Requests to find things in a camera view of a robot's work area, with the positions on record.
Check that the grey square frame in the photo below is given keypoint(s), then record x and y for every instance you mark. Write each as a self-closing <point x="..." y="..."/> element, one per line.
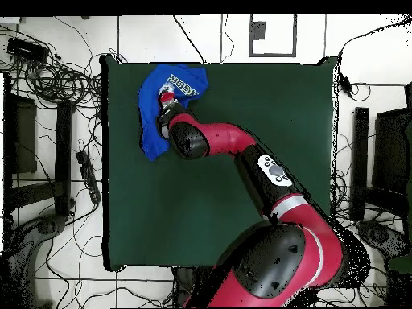
<point x="251" y="35"/>

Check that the dark green table cloth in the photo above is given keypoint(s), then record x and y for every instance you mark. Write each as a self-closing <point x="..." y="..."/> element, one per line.
<point x="289" y="112"/>

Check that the blue printed t-shirt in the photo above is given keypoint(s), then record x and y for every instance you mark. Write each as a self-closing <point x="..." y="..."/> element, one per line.
<point x="151" y="112"/>

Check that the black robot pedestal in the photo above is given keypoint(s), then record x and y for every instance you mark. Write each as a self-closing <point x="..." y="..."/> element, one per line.
<point x="185" y="283"/>

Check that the black electronics box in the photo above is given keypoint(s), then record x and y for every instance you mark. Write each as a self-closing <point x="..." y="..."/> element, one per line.
<point x="27" y="50"/>

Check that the black power strip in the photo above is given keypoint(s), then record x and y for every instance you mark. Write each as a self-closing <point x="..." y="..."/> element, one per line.
<point x="88" y="175"/>

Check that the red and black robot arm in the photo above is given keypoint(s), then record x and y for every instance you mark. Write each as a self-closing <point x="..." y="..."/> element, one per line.
<point x="273" y="257"/>

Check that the black power adapter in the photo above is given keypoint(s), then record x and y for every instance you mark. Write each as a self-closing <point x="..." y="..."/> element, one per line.
<point x="345" y="84"/>

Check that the black wooden furniture frame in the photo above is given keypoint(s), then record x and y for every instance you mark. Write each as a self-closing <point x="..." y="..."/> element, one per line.
<point x="360" y="161"/>
<point x="62" y="145"/>

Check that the black chair base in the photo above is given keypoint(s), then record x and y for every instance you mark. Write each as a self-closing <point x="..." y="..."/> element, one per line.
<point x="376" y="235"/>
<point x="45" y="227"/>

